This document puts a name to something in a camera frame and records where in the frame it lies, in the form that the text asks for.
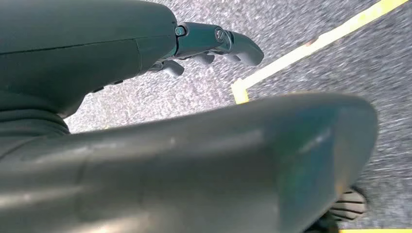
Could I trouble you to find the yellow floor tape square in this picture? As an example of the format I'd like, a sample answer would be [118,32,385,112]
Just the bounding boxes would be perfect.
[339,229,412,233]
[230,0,410,105]

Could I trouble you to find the person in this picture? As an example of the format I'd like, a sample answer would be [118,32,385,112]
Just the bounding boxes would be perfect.
[304,186,369,233]

